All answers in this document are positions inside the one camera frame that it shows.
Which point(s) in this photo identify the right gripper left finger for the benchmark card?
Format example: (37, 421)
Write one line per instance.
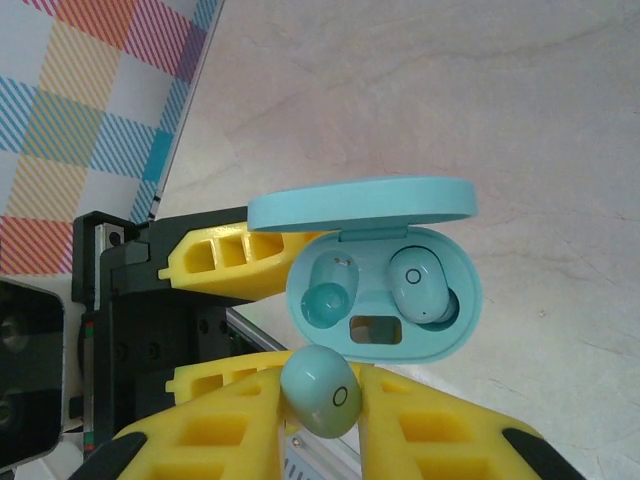
(215, 440)

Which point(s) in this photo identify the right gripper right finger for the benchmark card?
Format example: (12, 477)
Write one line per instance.
(430, 440)

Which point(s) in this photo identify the light blue earbud charging case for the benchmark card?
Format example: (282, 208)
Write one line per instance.
(360, 200)

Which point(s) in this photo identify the aluminium side rail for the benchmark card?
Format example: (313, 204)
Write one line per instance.
(176, 135)

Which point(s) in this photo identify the light blue earbud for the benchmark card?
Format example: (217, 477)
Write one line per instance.
(420, 287)
(320, 395)

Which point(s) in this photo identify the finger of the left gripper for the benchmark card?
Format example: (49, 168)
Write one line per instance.
(260, 362)
(225, 280)

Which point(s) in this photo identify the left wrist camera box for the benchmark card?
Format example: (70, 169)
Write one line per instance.
(30, 370)

